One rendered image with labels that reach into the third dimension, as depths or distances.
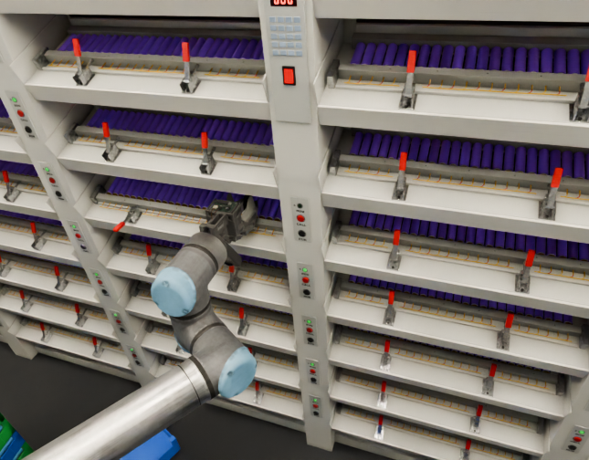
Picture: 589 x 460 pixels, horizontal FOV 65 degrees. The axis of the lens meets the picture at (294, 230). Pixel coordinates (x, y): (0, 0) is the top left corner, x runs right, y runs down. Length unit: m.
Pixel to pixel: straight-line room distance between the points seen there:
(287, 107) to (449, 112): 0.29
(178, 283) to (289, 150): 0.34
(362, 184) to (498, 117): 0.29
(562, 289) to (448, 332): 0.28
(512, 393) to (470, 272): 0.42
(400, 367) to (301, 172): 0.66
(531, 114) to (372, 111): 0.26
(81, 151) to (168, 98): 0.37
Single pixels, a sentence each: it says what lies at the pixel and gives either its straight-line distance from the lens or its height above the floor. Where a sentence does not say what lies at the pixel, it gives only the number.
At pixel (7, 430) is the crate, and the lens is 2.01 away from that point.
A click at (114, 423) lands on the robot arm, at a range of 0.89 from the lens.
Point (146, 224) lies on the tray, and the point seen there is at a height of 0.94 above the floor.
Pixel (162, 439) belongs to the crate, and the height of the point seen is 0.00.
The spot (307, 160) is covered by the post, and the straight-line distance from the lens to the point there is 0.93.
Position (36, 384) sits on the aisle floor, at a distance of 2.35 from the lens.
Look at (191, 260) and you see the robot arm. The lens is 0.94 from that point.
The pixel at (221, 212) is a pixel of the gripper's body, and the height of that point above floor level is 1.07.
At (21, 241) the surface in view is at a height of 0.75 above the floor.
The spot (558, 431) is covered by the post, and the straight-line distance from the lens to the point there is 1.45.
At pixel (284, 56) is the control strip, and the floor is 1.40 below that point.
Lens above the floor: 1.66
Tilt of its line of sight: 38 degrees down
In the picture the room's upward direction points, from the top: 5 degrees counter-clockwise
